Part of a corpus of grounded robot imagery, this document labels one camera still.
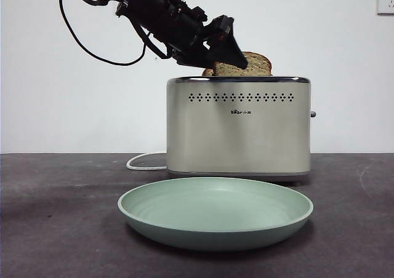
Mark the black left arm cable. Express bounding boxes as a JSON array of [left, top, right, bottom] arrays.
[[58, 0, 147, 67]]

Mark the large brown bread slice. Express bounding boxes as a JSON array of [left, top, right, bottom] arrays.
[[214, 52, 273, 77]]

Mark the white wall socket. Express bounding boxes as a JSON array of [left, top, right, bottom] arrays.
[[377, 0, 394, 16]]

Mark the pale green round plate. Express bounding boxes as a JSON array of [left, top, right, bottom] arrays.
[[117, 176, 315, 253]]

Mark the white toaster power cable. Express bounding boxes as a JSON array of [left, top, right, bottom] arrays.
[[126, 153, 169, 172]]

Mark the cream two-slot toaster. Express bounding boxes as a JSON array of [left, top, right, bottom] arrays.
[[166, 75, 318, 186]]

